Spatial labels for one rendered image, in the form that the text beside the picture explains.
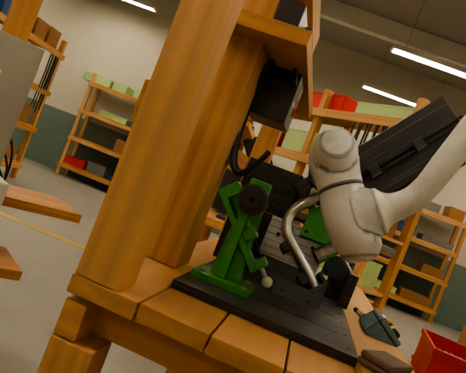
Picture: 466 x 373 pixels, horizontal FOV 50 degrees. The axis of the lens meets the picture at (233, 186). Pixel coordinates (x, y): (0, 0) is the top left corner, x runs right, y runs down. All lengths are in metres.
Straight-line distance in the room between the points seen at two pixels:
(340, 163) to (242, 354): 0.44
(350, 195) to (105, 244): 0.51
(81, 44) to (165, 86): 10.79
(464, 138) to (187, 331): 0.67
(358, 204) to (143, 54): 10.31
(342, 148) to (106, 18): 10.78
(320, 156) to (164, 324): 0.47
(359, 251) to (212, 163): 0.45
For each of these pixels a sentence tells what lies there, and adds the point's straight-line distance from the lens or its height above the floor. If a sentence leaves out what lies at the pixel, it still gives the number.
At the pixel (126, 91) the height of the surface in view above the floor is 2.08.
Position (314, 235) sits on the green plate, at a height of 1.08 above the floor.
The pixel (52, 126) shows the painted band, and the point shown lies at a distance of 11.58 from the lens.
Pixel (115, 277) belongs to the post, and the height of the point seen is 0.90.
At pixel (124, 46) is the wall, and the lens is 11.38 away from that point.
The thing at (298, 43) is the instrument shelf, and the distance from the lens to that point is 1.23.
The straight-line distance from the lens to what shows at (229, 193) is 1.22.
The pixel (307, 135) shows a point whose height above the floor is 1.83.
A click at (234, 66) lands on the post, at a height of 1.42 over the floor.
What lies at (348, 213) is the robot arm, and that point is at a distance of 1.06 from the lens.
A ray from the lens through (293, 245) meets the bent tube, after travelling 1.43.
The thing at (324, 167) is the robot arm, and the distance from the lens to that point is 1.08.
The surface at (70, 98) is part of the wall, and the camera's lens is 11.52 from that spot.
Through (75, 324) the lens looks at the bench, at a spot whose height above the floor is 0.79.
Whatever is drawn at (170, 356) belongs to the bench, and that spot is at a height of 0.79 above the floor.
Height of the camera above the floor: 1.14
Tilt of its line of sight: level
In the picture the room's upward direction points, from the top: 21 degrees clockwise
